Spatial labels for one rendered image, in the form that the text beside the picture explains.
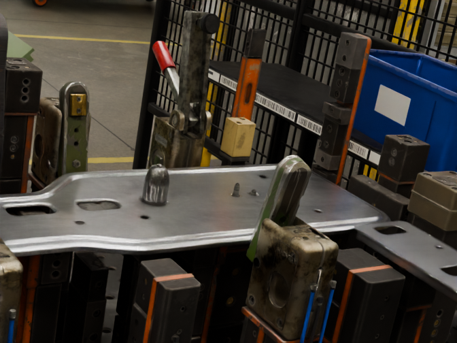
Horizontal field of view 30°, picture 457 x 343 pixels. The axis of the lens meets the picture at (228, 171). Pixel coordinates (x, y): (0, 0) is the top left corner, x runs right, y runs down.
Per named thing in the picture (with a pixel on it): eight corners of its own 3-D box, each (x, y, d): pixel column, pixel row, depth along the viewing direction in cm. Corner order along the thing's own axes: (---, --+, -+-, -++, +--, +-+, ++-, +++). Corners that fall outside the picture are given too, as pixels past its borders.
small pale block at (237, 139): (198, 341, 137) (237, 124, 125) (187, 330, 139) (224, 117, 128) (216, 337, 139) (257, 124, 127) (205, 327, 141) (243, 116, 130)
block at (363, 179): (358, 381, 133) (403, 203, 124) (311, 342, 143) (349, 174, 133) (372, 378, 135) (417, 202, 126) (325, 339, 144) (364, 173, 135)
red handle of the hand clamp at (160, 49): (183, 119, 122) (148, 37, 129) (177, 128, 123) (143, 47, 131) (207, 118, 124) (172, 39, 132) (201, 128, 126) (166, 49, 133)
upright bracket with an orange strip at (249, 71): (198, 326, 141) (251, 28, 125) (194, 322, 142) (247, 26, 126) (213, 324, 143) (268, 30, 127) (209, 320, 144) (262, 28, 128)
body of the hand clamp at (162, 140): (141, 342, 133) (175, 128, 122) (122, 320, 138) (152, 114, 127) (174, 337, 137) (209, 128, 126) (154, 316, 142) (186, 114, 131)
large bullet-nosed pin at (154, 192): (147, 218, 107) (154, 169, 105) (135, 207, 109) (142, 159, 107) (168, 216, 109) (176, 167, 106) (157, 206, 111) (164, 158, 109)
